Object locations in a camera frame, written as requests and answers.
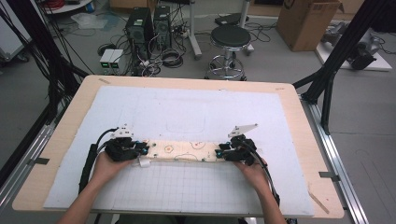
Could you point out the large black computer tower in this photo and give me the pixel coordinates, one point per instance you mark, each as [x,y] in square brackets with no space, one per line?
[139,29]

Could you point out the person's right hand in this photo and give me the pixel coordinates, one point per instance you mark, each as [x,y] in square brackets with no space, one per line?
[257,175]

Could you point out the person's left hand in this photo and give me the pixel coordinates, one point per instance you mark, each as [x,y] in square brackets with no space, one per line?
[107,171]

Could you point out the white power supply unit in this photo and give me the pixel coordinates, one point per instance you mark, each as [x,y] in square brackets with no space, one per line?
[106,59]
[116,59]

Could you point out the black round stool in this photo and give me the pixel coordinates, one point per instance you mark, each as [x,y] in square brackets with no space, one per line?
[230,37]

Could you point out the clear plastic bag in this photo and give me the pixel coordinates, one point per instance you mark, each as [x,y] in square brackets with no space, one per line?
[88,21]

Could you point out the white desk leg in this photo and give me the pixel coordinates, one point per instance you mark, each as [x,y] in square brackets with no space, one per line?
[193,31]

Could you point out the black metal frame stand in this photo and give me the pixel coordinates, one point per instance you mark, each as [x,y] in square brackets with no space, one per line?
[342,49]

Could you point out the white grid mat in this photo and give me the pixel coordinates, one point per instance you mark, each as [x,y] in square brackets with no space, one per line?
[186,105]

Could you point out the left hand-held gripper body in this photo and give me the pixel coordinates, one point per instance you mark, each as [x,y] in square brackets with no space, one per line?
[120,149]

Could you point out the white board with equipment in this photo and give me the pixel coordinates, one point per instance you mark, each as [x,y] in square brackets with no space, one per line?
[379,63]

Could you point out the brown cardboard box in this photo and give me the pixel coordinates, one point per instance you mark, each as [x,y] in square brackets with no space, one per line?
[306,25]

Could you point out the white round table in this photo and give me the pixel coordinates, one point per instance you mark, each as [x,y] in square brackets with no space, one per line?
[73,6]

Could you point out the slim black computer tower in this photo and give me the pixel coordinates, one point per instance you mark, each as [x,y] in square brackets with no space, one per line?
[162,26]

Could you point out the aluminium rail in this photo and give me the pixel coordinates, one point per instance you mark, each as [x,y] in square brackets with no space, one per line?
[336,161]
[25,161]

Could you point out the thin wooden stick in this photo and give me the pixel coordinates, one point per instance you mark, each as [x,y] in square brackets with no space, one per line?
[319,202]

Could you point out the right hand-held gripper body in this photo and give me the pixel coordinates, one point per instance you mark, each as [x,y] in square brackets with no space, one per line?
[243,151]

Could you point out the cream gauze cloth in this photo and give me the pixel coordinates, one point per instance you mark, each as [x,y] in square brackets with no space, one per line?
[183,151]

